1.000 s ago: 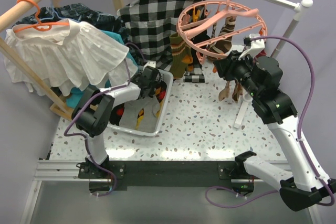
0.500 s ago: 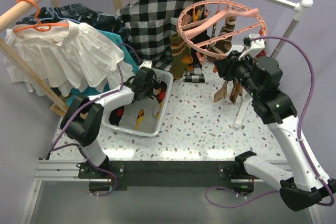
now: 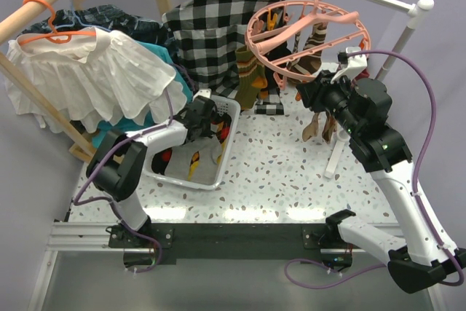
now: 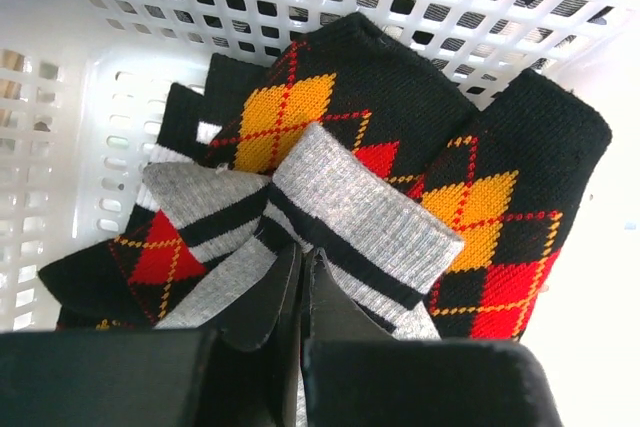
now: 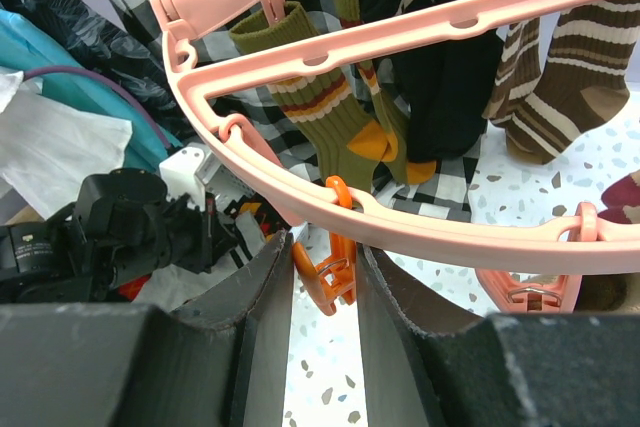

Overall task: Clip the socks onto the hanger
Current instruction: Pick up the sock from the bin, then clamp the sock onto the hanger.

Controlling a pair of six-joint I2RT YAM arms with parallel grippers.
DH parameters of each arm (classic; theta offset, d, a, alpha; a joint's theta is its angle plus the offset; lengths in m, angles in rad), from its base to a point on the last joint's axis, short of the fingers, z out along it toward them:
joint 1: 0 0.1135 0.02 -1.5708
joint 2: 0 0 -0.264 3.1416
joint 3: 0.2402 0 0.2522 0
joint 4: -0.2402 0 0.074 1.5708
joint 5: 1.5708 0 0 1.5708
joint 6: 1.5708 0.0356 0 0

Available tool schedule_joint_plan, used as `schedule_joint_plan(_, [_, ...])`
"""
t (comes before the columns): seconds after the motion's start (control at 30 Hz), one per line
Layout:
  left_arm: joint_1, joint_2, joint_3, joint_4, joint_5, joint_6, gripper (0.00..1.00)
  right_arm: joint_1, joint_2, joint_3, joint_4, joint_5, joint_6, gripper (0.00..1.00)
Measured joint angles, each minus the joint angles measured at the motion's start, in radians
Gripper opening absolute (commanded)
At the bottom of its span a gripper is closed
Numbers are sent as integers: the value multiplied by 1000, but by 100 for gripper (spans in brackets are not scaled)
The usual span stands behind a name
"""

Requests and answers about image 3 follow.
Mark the metal clothes rail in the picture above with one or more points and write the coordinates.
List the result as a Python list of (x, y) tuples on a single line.
[(416, 12)]

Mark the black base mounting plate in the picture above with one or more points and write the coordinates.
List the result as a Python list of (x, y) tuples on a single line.
[(250, 242)]

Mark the black white red sock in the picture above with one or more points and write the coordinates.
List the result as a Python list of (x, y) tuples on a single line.
[(221, 127)]

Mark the grey yellow sock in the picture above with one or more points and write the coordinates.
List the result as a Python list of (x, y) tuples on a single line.
[(195, 161)]

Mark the white rack foot bracket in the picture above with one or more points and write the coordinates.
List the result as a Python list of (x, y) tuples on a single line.
[(342, 138)]

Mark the olive striped hanging sock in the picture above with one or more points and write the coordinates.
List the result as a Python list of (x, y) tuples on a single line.
[(252, 78)]

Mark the light blue hanger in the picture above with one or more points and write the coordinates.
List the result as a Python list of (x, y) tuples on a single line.
[(71, 5)]

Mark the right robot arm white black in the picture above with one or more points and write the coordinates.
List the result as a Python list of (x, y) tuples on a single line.
[(425, 255)]

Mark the white laundry basket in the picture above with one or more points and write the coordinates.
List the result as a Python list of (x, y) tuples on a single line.
[(224, 106)]

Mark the pink round clip hanger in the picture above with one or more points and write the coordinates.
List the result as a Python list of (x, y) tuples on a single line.
[(289, 37)]

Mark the argyle orange brown sock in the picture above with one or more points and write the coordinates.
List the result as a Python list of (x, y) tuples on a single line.
[(329, 128)]

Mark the white ruffled blouse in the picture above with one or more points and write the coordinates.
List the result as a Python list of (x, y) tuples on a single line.
[(106, 77)]

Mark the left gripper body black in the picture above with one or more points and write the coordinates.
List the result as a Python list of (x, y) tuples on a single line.
[(206, 127)]

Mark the black white checked shirt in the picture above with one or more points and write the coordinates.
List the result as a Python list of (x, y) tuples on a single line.
[(207, 34)]

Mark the teal cloth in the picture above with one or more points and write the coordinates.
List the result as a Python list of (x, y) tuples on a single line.
[(128, 125)]

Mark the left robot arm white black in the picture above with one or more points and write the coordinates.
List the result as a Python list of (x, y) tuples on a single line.
[(117, 165)]

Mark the orange clothes hanger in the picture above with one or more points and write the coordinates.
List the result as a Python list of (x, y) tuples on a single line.
[(54, 36)]

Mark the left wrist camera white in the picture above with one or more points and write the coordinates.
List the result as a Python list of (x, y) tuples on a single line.
[(206, 93)]

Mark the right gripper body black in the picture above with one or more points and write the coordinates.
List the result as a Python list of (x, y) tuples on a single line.
[(327, 96)]

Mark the dark patterned garment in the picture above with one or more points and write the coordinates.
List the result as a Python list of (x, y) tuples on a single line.
[(114, 19)]

